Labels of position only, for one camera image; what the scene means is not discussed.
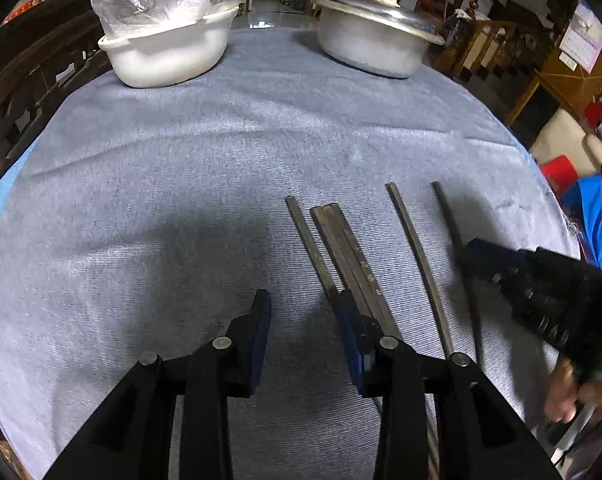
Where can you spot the red plastic stool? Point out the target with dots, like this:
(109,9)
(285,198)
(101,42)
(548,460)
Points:
(560,174)

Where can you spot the dark wooden sideboard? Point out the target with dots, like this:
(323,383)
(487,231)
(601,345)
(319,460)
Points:
(45,54)

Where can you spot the right hand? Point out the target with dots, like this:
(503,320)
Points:
(564,394)

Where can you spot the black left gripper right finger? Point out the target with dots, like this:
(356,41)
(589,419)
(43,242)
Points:
(479,435)

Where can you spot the grey towel cloth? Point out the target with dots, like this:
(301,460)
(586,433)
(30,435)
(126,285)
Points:
(145,220)

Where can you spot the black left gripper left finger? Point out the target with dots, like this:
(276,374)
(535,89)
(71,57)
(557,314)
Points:
(129,436)

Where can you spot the white ceramic pot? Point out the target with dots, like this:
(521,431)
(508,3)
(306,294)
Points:
(170,56)

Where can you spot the aluminium pot lid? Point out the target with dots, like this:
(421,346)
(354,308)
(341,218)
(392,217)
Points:
(388,13)

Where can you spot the aluminium pot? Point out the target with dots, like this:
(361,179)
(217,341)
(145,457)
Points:
(370,46)

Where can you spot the wall calendar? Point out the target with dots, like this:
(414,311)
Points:
(582,41)

